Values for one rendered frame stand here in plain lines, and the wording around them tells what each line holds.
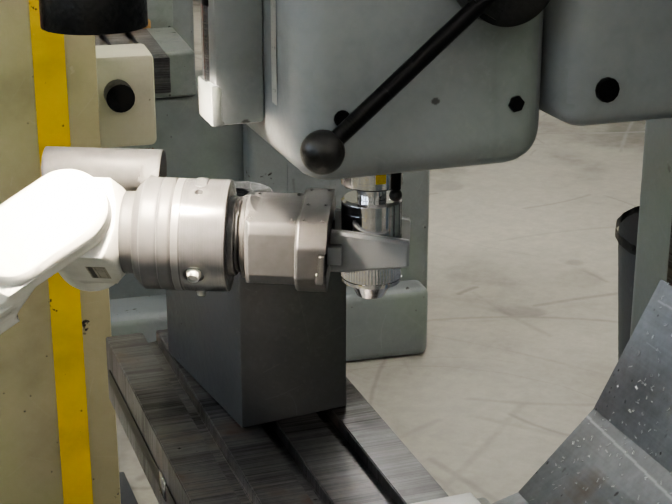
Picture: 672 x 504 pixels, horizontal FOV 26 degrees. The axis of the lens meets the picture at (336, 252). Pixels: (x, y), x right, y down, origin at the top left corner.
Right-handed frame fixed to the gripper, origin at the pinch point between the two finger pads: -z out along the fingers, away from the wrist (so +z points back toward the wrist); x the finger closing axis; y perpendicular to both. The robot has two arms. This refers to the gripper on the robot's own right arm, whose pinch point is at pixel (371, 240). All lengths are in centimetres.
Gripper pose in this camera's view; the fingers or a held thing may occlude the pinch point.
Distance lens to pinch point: 113.6
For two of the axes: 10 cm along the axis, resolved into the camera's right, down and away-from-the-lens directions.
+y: -0.2, 9.4, 3.4
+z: -10.0, -0.3, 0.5
